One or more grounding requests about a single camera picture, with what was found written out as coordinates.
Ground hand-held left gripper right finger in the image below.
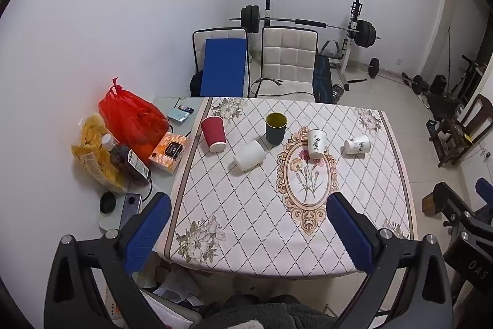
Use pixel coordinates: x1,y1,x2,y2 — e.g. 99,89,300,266
326,192,454,329

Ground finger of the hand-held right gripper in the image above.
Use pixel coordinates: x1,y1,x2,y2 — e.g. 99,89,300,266
475,178,493,205
431,182,493,228

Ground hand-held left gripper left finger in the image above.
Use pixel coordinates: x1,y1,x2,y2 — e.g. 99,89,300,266
43,192,172,329

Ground short white printed cup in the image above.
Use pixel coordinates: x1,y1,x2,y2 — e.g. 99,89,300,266
344,135,371,155

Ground tall white printed cup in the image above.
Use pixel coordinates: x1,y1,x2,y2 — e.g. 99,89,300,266
307,129,327,159

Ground red ribbed paper cup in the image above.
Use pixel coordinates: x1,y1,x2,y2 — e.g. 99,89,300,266
201,116,227,153

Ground dark green cup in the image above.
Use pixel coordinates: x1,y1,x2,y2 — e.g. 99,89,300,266
265,112,287,145

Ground plain white paper cup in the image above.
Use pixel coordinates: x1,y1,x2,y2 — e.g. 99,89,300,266
233,140,266,171

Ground brown wooden box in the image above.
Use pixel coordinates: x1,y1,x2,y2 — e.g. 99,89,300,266
422,193,444,219

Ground grey smartphone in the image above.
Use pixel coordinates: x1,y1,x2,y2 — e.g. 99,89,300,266
119,193,143,232

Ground black round lid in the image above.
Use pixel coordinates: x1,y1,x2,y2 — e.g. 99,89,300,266
99,191,117,215

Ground pile of papers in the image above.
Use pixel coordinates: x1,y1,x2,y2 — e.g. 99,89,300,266
151,266,206,310

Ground dark wooden chair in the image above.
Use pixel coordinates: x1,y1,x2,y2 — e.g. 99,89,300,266
425,93,493,168

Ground dark liquid bottle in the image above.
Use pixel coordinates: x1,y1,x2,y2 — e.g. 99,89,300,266
101,134,151,184

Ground orange tissue box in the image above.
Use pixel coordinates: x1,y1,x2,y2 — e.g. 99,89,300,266
148,132,189,174

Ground yellow snack bag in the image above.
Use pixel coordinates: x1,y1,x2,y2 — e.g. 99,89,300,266
70,114,126,187

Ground floral patterned tablecloth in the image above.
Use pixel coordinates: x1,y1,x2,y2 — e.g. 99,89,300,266
154,97,419,279

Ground person's dark fleece clothing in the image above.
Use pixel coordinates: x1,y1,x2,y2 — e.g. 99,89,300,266
203,294,348,329

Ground black exercise machine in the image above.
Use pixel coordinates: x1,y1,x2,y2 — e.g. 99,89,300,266
429,55,487,111

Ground red plastic bag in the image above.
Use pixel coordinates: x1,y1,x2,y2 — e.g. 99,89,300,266
98,78,170,160

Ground light blue packet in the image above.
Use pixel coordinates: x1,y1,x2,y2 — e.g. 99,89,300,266
167,104,195,124

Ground black dumbbell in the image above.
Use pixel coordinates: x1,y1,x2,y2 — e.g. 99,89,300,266
401,72,430,94

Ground chrome weight plates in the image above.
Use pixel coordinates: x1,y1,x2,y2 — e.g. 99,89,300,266
331,82,350,103

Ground black bag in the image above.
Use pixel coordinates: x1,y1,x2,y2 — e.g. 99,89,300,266
189,70,204,97

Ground black weight bench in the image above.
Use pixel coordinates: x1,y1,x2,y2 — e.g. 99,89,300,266
312,55,334,105

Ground small floor barbell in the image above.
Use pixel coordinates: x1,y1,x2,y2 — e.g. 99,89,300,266
367,58,409,84

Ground blue board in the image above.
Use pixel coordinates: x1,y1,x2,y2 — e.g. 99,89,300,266
199,38,247,97

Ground white barbell rack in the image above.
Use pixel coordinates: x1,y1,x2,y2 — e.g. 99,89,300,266
263,0,363,74

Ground white padded chair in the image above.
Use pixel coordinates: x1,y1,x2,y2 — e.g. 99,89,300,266
252,26,320,101
191,27,251,97

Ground black barbell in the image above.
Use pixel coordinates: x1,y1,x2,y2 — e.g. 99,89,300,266
230,5,382,48

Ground black cable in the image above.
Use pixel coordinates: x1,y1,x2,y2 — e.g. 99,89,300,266
250,78,315,99

